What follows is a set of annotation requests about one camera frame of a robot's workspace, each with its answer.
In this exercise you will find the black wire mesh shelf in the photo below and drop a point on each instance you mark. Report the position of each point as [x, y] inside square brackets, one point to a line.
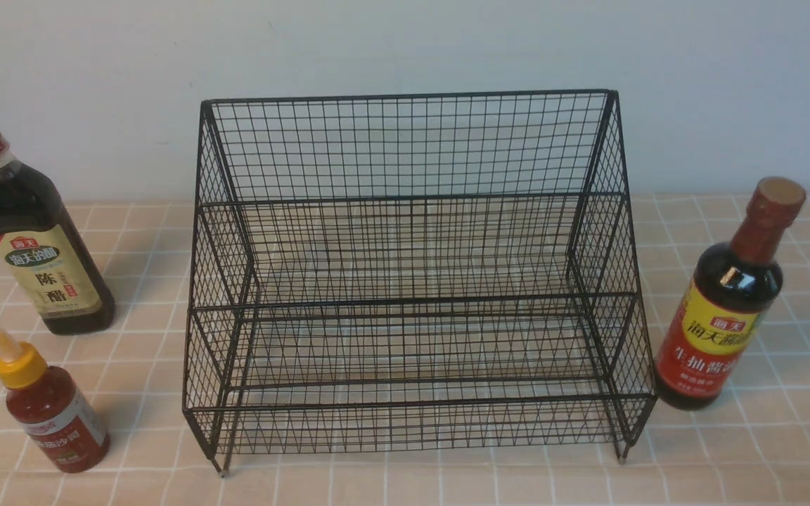
[414, 272]

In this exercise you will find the dark vinegar bottle gold cap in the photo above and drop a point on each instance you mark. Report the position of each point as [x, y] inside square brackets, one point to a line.
[45, 253]

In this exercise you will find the soy sauce bottle red label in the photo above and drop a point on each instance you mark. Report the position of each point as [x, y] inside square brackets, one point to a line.
[734, 283]

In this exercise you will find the chili sauce bottle yellow cap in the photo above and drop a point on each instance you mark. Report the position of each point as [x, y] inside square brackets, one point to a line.
[51, 409]

